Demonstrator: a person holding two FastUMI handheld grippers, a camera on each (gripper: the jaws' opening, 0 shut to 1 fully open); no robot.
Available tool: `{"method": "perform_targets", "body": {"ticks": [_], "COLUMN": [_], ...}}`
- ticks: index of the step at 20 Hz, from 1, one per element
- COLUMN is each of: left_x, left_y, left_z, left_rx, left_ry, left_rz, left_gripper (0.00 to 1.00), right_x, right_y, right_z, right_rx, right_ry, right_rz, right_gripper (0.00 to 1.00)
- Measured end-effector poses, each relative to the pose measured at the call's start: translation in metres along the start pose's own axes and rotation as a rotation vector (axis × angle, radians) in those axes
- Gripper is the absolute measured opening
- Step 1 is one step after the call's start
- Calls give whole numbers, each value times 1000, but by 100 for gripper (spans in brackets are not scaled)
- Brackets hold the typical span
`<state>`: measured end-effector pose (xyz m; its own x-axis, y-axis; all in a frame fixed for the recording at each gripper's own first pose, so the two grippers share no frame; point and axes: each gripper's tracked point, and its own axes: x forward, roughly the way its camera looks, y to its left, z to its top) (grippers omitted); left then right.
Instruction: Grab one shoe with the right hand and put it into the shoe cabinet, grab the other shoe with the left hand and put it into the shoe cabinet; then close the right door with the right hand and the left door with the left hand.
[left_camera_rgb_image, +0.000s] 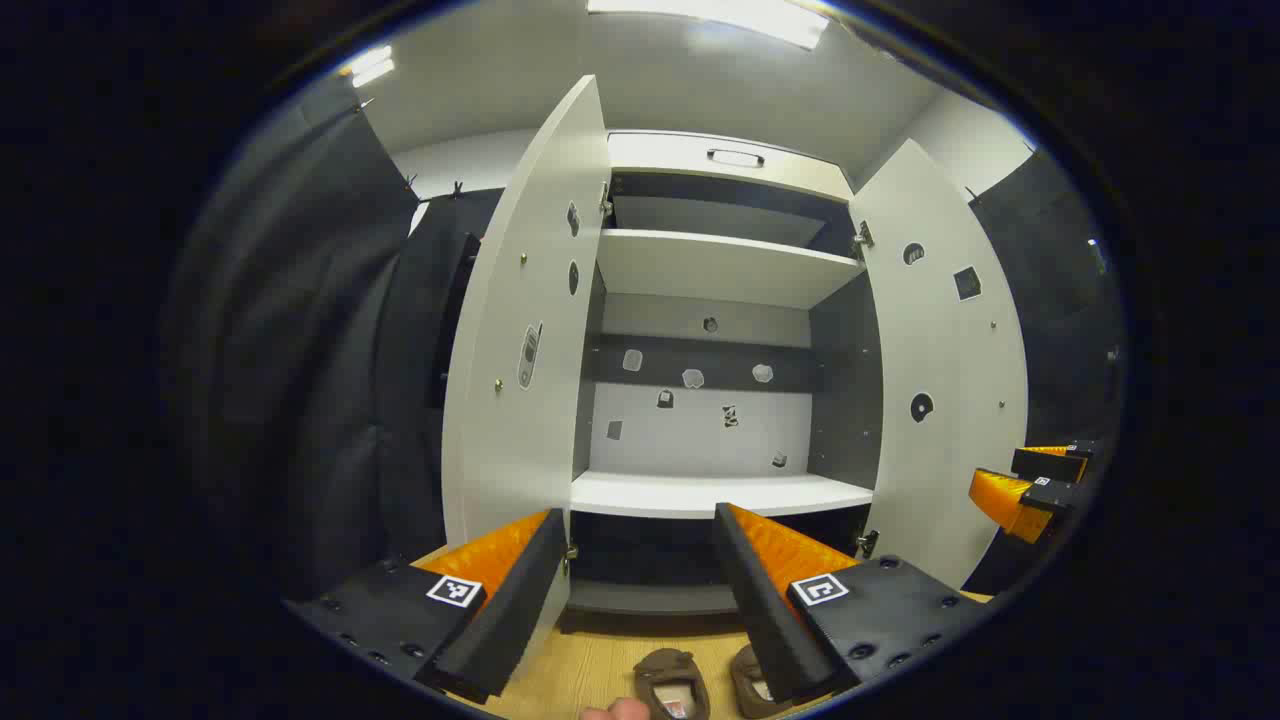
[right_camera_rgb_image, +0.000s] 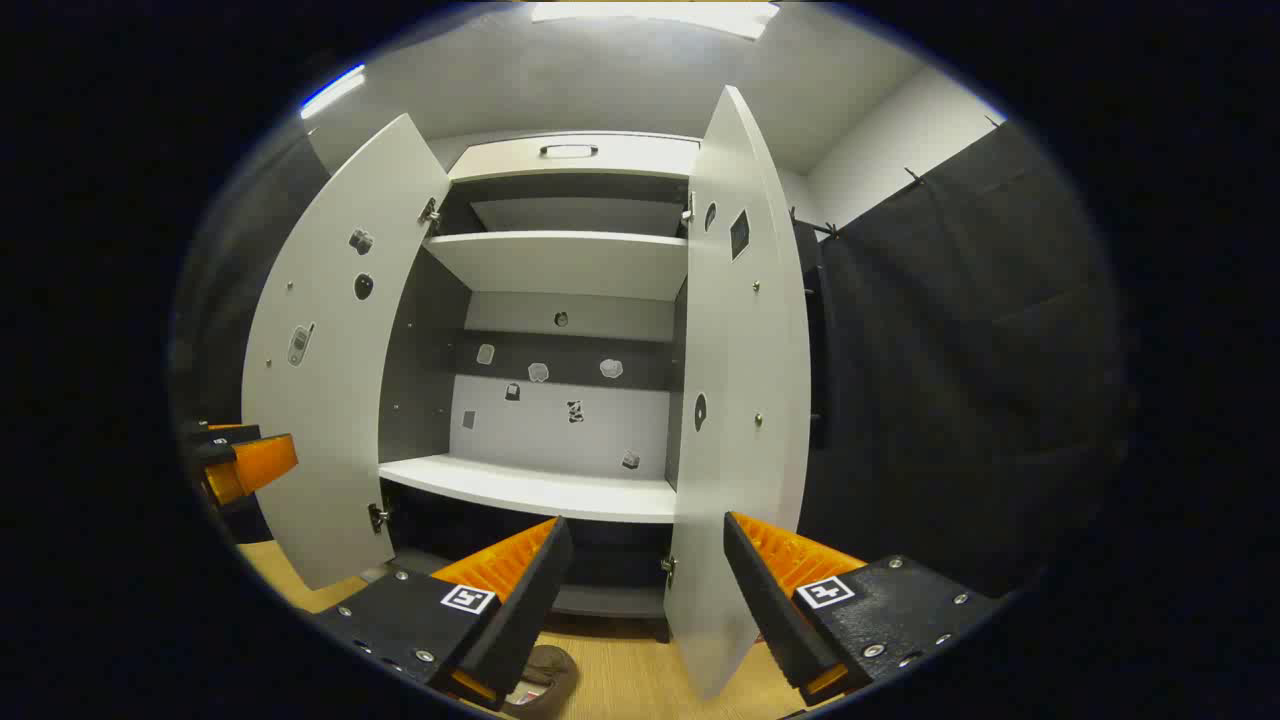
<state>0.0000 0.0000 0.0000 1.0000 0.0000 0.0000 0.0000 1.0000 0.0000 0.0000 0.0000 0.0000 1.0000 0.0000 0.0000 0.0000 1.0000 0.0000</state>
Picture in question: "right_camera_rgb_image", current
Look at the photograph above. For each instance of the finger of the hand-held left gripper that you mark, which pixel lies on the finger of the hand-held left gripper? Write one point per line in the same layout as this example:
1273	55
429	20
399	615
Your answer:
260	465

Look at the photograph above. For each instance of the ceiling strip light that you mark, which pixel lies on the ceiling strip light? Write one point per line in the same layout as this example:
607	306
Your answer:
333	90

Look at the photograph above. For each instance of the white shoe cabinet door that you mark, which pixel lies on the white shoe cabinet door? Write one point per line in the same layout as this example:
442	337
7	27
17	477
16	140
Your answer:
330	420
730	480

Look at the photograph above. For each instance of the ceiling light panel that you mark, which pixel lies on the ceiling light panel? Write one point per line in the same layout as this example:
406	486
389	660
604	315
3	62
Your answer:
660	15

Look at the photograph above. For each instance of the brown fuzzy shoe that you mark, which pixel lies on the brown fuzzy shoe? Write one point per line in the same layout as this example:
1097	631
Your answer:
550	675

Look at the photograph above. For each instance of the black backdrop cloth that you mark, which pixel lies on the black backdrop cloth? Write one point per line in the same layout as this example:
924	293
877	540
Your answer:
950	380

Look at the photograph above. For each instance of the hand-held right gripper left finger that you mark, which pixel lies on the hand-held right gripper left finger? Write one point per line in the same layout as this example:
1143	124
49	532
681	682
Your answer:
520	610

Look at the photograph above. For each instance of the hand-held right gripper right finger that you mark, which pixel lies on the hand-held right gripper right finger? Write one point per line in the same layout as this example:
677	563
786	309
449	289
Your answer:
770	600

